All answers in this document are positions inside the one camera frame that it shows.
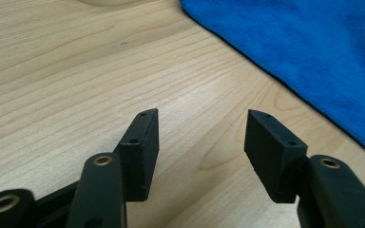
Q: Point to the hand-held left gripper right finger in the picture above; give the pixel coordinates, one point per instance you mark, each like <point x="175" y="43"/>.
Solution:
<point x="285" y="164"/>

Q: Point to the blue cloth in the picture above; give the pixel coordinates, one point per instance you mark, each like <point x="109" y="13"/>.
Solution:
<point x="297" y="44"/>

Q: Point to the pale round object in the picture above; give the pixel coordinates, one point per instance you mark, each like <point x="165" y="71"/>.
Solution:
<point x="107" y="2"/>

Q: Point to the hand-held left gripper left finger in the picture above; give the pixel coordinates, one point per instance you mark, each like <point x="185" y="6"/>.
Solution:
<point x="133" y="164"/>

